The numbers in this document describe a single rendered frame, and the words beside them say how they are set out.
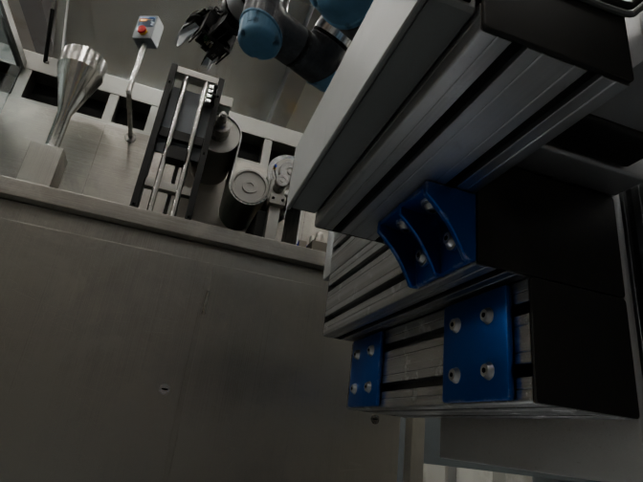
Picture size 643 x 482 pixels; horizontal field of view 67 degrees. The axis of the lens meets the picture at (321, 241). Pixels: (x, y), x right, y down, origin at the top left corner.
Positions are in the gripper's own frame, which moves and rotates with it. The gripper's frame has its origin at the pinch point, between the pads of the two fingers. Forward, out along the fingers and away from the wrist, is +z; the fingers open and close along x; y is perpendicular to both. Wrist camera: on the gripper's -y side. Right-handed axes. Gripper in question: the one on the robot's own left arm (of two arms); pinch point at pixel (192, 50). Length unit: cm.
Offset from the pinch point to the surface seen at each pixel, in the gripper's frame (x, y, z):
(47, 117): -13, -15, 91
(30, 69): -25, -31, 97
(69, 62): -17, -20, 62
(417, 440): 153, 53, 39
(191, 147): 18.2, 2.8, 29.1
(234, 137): 32, -15, 36
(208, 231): 23.2, 32.8, 10.0
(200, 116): 16.8, -8.2, 29.2
